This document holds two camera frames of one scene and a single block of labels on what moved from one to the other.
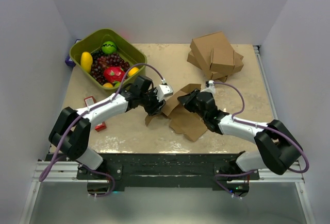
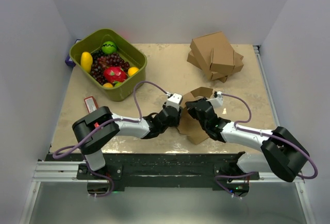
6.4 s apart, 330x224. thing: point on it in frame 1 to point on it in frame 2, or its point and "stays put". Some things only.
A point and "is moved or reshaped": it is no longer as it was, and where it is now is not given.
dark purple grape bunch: (100, 61) stays put
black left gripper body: (148, 101) to (174, 123)
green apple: (109, 47) stays put
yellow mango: (86, 61) stays put
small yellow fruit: (108, 85) stays put
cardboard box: (183, 121) is moved or reshaped
